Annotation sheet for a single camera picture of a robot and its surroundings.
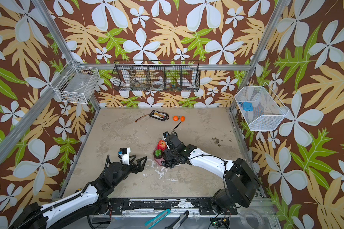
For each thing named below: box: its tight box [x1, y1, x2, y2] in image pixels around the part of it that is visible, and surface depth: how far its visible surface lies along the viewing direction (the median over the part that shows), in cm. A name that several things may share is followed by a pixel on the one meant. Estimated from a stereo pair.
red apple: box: [157, 139, 168, 152], surface depth 92 cm
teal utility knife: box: [144, 208, 172, 229], surface depth 72 cm
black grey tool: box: [164, 209, 190, 229], surface depth 71 cm
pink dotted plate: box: [153, 156, 165, 167], surface depth 90 cm
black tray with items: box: [149, 109, 168, 122], surface depth 117 cm
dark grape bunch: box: [161, 159, 180, 169], surface depth 86 cm
